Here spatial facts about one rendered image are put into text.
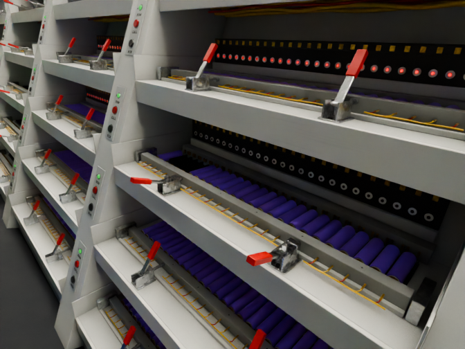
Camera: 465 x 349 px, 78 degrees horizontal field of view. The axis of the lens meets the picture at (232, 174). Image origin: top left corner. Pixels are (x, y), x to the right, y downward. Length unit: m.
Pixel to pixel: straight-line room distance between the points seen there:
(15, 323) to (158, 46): 0.78
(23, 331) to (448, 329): 0.90
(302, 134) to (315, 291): 0.19
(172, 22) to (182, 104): 0.24
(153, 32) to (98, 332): 0.68
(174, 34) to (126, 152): 0.29
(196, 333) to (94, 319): 0.36
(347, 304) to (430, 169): 0.17
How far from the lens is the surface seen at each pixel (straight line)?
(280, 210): 0.47
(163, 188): 0.54
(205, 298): 0.56
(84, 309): 0.86
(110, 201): 0.73
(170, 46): 0.72
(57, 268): 1.02
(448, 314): 0.33
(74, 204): 0.95
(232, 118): 0.45
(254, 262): 0.32
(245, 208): 0.46
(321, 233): 0.43
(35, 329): 0.99
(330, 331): 0.37
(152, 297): 0.61
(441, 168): 0.32
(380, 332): 0.36
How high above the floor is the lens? 0.63
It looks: 8 degrees down
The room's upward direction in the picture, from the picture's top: 17 degrees clockwise
